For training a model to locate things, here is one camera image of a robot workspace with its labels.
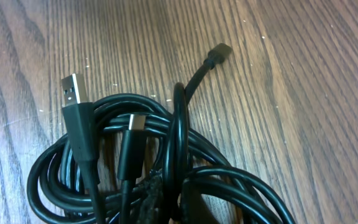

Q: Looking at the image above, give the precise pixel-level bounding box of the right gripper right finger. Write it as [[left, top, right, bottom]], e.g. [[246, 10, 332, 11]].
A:
[[180, 181, 219, 224]]

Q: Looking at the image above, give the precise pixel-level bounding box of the black USB-C cable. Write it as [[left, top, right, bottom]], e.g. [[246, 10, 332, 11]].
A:
[[116, 42, 233, 224]]

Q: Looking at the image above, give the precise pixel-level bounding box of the black USB-A to C cable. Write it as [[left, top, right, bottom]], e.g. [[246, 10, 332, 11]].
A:
[[27, 68, 294, 223]]

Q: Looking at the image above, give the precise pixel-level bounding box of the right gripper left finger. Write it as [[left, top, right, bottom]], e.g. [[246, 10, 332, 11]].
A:
[[136, 176, 163, 224]]

